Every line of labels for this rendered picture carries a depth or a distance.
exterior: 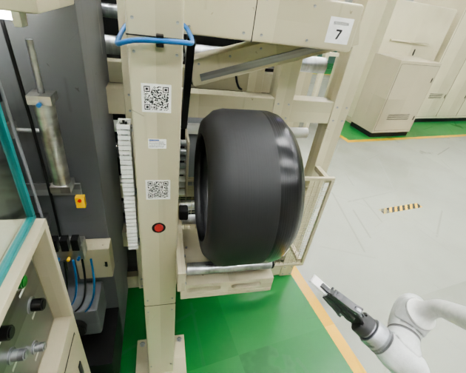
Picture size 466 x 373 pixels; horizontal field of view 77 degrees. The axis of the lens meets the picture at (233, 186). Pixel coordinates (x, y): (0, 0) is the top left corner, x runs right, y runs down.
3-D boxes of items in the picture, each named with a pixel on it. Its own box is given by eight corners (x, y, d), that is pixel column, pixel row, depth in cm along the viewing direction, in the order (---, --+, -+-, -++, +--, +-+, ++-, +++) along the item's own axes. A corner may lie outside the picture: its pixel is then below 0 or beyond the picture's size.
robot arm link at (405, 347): (366, 357, 96) (377, 325, 104) (405, 394, 93) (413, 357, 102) (390, 354, 88) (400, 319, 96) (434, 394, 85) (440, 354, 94)
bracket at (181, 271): (177, 292, 105) (177, 274, 99) (172, 219, 137) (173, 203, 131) (186, 291, 106) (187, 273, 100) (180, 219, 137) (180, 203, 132)
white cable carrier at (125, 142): (128, 249, 105) (115, 124, 79) (129, 240, 109) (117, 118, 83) (141, 249, 106) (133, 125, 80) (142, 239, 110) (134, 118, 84)
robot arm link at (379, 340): (367, 353, 97) (353, 340, 98) (379, 329, 101) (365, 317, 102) (385, 354, 89) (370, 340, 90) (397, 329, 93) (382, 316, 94)
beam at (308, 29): (180, 34, 92) (182, -25, 83) (177, 24, 112) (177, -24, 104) (350, 53, 106) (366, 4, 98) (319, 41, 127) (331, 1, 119)
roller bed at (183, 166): (145, 197, 140) (142, 140, 123) (146, 180, 151) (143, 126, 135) (187, 197, 144) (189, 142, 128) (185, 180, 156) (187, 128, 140)
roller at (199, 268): (183, 272, 104) (183, 260, 107) (183, 277, 108) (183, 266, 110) (275, 265, 113) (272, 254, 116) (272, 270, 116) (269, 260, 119)
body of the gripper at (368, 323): (371, 339, 90) (347, 317, 92) (355, 338, 98) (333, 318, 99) (381, 319, 94) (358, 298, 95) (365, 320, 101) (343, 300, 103)
